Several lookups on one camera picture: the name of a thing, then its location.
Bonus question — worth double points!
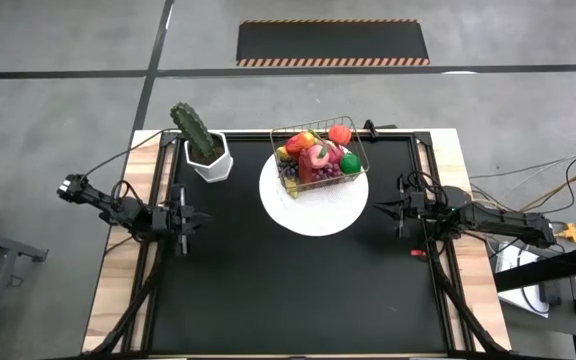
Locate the black aluminium table frame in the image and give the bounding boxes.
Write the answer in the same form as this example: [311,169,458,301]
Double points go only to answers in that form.
[122,130,469,357]

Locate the green lime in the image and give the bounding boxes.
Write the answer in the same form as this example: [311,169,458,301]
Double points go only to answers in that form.
[339,152,363,176]

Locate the white plant pot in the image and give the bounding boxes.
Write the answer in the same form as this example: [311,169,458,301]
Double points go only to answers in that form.
[183,130,235,184]

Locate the black floor mat striped edges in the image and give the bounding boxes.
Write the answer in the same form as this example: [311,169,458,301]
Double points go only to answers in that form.
[236,18,431,68]

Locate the black side desk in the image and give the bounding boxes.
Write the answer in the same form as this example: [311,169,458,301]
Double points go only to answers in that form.
[492,132,576,360]

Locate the black frame strut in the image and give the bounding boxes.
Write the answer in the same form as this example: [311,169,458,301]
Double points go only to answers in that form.
[428,244,512,357]
[87,244,164,357]

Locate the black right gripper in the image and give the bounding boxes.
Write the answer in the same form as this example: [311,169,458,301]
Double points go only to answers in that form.
[372,174,445,240]

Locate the green cactus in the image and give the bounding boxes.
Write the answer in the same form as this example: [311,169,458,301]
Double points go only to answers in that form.
[170,102,217,161]

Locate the yellow power plug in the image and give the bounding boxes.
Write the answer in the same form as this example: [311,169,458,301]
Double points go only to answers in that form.
[547,222,576,244]

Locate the purple red grape bunch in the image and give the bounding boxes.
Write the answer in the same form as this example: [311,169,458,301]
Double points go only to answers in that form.
[277,158,343,184]

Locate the wire produce basket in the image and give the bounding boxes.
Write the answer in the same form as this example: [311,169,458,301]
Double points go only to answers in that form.
[269,115,372,194]

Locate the black table mat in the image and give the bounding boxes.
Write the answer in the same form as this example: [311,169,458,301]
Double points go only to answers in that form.
[148,137,450,354]

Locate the orange toy fruit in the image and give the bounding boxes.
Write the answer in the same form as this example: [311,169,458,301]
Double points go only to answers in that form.
[284,131,317,156]

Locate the white paper sheet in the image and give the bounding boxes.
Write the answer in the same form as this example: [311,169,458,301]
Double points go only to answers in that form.
[496,242,552,317]

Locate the white round plate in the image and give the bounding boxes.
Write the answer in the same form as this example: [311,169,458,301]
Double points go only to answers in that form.
[258,144,370,238]

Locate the black clamp mount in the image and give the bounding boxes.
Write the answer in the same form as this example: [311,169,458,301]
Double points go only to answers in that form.
[362,118,398,137]

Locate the pink peach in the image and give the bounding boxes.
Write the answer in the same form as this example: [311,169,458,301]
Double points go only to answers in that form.
[307,144,330,170]

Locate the orange toy pumpkin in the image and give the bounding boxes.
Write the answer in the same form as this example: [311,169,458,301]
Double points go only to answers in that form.
[327,124,353,146]

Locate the pink dragon fruit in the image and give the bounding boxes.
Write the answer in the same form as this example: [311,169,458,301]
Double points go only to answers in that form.
[325,141,345,165]

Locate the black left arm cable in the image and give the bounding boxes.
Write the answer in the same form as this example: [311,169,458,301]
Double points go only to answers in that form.
[80,127,180,178]

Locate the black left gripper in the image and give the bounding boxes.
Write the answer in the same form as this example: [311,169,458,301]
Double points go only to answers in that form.
[150,183,214,257]

